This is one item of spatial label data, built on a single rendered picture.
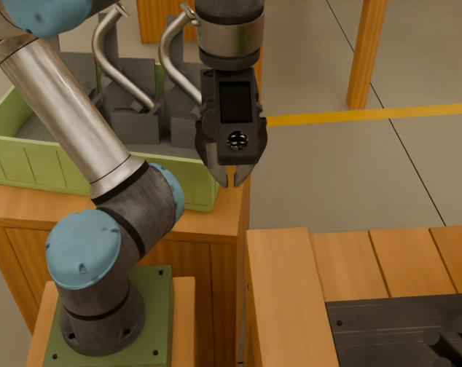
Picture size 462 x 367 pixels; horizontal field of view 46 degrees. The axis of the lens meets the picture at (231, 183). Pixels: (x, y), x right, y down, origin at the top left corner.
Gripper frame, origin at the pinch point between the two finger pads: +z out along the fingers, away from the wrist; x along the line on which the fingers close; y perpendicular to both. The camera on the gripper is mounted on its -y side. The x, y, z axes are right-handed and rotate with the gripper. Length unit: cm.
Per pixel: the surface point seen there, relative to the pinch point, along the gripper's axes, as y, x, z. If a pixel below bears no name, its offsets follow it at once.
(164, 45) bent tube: 72, 12, 19
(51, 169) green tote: 52, 42, 42
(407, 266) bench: 15, -39, 41
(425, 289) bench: 9, -41, 41
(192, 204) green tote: 43, 7, 48
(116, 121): 67, 26, 38
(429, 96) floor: 200, -130, 129
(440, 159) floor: 145, -117, 129
